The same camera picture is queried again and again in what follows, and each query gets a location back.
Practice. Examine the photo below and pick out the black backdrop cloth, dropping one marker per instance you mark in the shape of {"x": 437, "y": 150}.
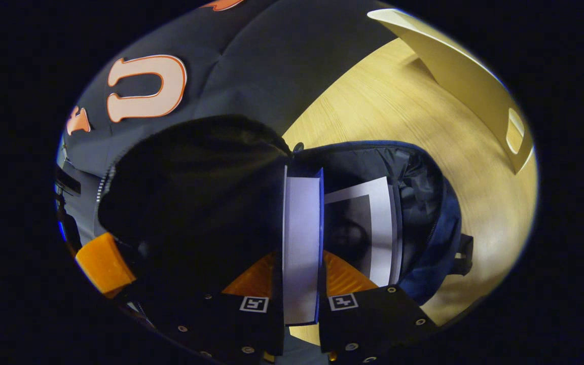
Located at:
{"x": 251, "y": 66}

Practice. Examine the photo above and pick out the blue schoolbag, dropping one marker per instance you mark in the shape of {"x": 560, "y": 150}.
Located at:
{"x": 195, "y": 177}

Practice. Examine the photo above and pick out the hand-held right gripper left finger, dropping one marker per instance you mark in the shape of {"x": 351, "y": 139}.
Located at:
{"x": 221, "y": 324}

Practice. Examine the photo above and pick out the blue cover book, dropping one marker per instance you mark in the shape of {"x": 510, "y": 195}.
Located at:
{"x": 301, "y": 243}

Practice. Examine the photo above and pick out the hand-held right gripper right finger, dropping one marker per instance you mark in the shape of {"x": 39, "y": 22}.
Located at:
{"x": 373, "y": 324}

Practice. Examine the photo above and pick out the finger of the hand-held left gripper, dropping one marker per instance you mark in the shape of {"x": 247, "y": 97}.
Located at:
{"x": 102, "y": 263}

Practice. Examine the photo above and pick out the white bookshelf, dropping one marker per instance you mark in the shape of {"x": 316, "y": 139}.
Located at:
{"x": 464, "y": 76}

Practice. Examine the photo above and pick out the black and white portrait book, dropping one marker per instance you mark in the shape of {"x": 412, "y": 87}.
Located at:
{"x": 380, "y": 228}

